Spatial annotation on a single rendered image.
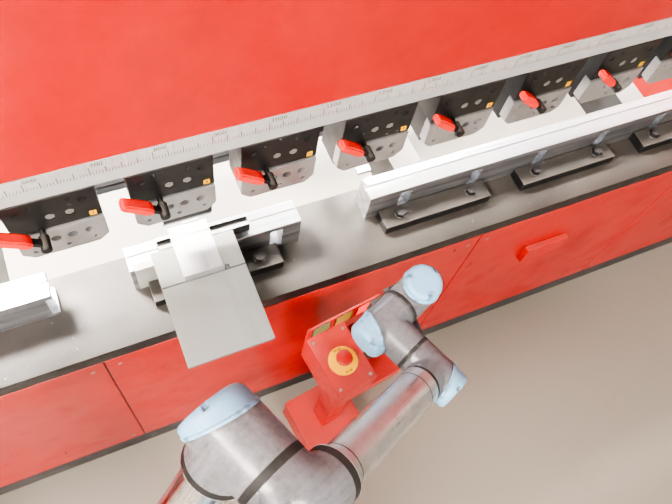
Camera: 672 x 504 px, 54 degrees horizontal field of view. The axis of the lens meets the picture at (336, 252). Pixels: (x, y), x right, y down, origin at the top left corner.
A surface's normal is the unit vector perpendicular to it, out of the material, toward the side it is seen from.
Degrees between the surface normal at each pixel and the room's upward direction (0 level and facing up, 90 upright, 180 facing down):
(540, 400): 0
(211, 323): 0
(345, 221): 0
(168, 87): 90
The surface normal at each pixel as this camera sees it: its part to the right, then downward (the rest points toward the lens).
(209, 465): -0.51, 0.33
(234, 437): -0.04, -0.30
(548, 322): 0.13, -0.45
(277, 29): 0.39, 0.84
